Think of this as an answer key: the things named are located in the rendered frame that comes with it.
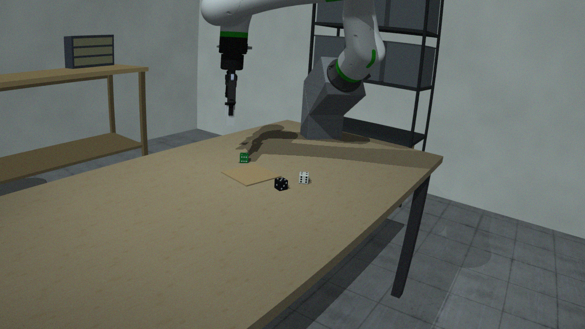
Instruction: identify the tan square mat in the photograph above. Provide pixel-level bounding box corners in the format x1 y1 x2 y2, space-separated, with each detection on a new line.
221 164 281 186

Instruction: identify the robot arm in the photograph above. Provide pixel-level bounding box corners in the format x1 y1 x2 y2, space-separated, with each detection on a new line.
201 0 385 92

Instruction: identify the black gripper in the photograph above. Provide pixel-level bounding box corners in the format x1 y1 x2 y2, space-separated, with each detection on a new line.
220 54 244 126

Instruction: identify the green die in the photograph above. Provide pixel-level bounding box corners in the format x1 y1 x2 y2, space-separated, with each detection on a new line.
239 153 249 163

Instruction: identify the white die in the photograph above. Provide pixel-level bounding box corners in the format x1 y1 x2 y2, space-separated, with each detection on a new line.
299 172 309 184

